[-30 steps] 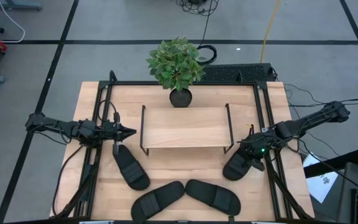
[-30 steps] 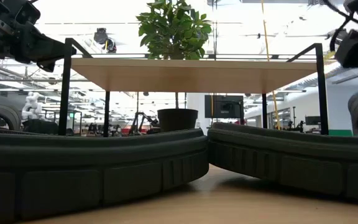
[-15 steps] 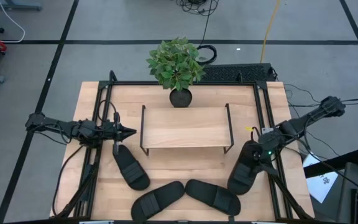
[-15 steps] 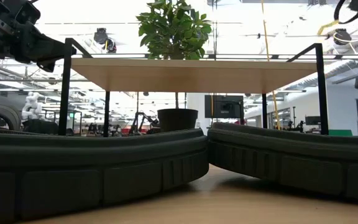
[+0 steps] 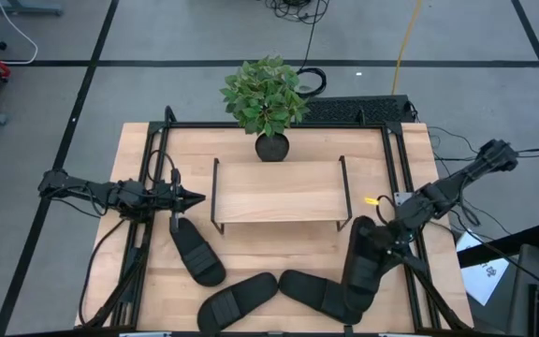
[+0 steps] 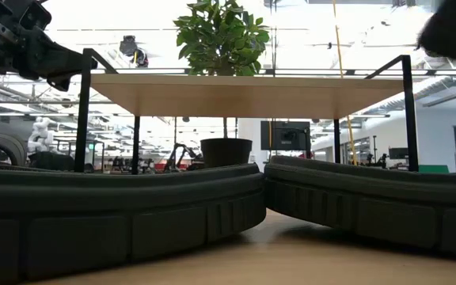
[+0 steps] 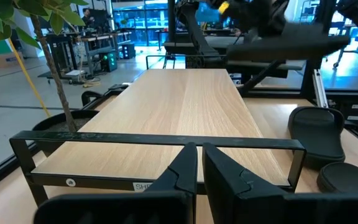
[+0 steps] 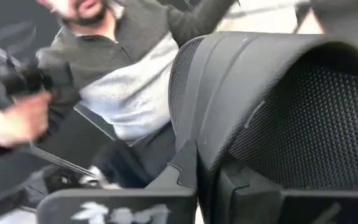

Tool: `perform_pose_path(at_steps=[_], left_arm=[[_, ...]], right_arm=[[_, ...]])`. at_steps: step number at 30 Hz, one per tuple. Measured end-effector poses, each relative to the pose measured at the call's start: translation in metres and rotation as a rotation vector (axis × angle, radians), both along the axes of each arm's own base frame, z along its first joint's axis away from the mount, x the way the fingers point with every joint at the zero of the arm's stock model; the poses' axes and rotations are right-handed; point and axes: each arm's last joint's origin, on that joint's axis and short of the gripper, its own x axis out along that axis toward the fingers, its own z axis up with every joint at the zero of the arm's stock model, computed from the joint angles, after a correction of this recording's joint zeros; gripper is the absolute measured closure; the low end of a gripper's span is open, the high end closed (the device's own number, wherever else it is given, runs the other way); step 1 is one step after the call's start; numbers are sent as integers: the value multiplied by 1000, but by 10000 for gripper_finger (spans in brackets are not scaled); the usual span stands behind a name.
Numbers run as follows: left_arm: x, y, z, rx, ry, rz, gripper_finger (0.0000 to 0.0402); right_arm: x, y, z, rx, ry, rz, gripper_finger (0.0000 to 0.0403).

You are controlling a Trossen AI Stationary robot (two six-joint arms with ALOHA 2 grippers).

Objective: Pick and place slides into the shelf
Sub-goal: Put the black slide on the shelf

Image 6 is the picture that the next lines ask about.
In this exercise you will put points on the black background robot arm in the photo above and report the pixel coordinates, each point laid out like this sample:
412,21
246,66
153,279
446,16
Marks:
180,152

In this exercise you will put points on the small black monitor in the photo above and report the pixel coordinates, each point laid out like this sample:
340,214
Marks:
398,153

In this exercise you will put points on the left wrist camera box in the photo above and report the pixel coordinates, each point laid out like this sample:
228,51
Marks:
34,14

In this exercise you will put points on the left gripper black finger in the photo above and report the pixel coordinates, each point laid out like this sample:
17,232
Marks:
58,63

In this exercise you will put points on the black ceiling-hung device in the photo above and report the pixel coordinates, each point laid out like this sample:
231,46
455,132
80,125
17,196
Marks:
129,45

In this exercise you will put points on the green board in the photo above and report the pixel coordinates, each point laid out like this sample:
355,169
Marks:
434,169

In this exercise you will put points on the black monitor screen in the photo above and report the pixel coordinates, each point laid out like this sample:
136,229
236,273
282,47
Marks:
285,136

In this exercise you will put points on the green plant in black pot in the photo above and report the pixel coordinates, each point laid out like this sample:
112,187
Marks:
220,35

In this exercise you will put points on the wooden shelf with black frame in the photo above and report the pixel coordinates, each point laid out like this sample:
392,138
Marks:
232,97

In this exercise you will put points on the black foam slide sandal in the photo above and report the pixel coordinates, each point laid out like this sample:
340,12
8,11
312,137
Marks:
93,206
370,198

